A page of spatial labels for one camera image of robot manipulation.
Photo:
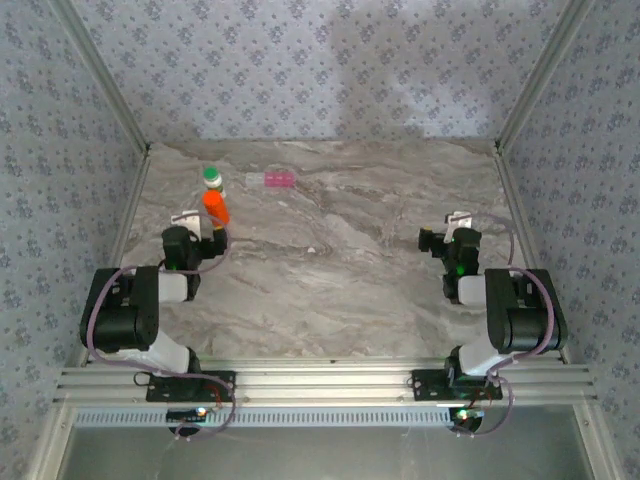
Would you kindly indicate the orange pill bottle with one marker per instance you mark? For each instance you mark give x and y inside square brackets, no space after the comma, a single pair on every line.
[215,205]

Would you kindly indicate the white bottle with green cap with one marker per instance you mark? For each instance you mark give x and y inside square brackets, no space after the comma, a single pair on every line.
[212,175]

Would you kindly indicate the pink and clear pill organizer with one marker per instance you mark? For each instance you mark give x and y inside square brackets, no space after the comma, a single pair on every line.
[275,180]

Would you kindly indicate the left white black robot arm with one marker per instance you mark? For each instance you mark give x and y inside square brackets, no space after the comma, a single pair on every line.
[120,320]

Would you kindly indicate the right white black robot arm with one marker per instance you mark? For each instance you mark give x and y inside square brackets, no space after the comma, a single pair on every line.
[525,320]

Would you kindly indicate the small controller board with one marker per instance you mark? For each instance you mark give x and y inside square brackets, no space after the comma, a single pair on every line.
[187,414]
[467,415]

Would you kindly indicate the grey metal panel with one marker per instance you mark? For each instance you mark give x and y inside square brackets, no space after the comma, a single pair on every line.
[325,455]

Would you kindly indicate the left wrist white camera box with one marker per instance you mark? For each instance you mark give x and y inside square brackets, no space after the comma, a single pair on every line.
[186,221]

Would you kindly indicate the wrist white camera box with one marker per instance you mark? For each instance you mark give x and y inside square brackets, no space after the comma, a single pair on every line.
[459,220]
[186,221]

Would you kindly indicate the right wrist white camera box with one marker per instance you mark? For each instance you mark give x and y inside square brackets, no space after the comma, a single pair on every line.
[459,220]

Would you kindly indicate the aluminium table side rail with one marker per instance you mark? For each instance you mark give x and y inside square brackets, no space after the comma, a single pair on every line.
[119,250]
[522,225]

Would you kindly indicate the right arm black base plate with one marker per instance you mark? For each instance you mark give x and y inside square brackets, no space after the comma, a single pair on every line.
[425,387]

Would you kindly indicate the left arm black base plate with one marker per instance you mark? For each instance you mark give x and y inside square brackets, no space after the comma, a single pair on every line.
[165,392]

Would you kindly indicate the aluminium base rail beam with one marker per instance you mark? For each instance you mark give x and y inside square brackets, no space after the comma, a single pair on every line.
[325,380]

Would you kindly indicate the aluminium frame post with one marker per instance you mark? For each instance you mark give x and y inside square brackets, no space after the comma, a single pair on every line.
[542,75]
[102,75]

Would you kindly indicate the aluminium frame leg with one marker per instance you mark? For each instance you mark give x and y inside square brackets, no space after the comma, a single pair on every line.
[597,440]
[50,445]

